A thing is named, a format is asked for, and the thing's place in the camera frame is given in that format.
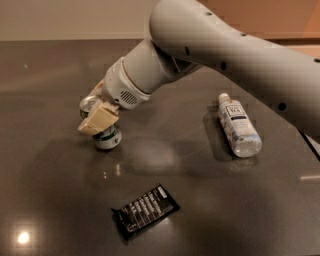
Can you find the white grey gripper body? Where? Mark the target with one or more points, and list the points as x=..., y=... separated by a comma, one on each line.
x=120, y=87

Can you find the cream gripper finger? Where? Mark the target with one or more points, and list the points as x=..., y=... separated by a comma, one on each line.
x=98, y=116
x=97, y=90

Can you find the green white 7up can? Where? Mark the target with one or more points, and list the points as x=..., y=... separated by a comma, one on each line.
x=110, y=137

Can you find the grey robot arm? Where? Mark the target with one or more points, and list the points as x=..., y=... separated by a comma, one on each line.
x=185, y=35

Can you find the black snack bar wrapper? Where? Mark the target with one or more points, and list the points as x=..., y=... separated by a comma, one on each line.
x=148, y=209

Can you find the clear plastic water bottle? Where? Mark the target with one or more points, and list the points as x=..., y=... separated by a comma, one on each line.
x=241, y=134

